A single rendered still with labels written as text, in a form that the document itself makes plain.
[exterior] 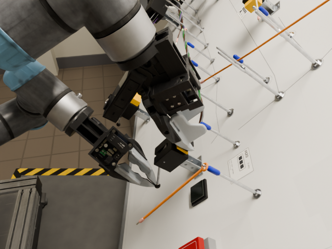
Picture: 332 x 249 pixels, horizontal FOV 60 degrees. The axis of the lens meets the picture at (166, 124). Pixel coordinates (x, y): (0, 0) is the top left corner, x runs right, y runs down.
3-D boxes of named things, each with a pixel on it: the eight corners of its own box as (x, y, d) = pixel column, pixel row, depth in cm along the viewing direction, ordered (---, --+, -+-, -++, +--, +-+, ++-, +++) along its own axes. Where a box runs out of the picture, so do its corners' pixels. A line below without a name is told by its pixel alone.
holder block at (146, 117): (134, 129, 102) (109, 116, 98) (154, 107, 95) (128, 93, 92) (133, 138, 98) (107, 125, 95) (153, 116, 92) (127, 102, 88)
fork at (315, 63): (324, 63, 43) (261, 5, 37) (314, 71, 44) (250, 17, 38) (319, 57, 44) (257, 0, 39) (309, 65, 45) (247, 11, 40)
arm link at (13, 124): (-8, 119, 65) (-10, 98, 56) (37, 97, 72) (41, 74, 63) (14, 146, 65) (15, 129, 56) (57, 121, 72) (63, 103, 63)
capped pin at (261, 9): (289, 40, 52) (258, 12, 49) (285, 38, 54) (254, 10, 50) (296, 33, 52) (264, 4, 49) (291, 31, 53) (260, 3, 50)
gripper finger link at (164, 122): (181, 146, 46) (153, 104, 42) (172, 149, 46) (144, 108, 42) (182, 128, 50) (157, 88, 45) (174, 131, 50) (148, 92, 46)
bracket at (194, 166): (194, 161, 60) (175, 151, 58) (201, 155, 59) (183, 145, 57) (195, 179, 57) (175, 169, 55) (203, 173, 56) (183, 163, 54)
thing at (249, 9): (262, 0, 58) (255, -7, 57) (262, 4, 58) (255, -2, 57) (251, 9, 60) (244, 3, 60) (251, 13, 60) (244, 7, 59)
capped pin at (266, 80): (270, 82, 51) (236, 57, 48) (263, 85, 53) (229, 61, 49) (270, 76, 52) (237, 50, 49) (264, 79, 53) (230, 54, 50)
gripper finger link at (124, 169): (148, 201, 57) (112, 171, 56) (145, 195, 62) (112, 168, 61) (158, 188, 57) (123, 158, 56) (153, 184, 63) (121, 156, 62)
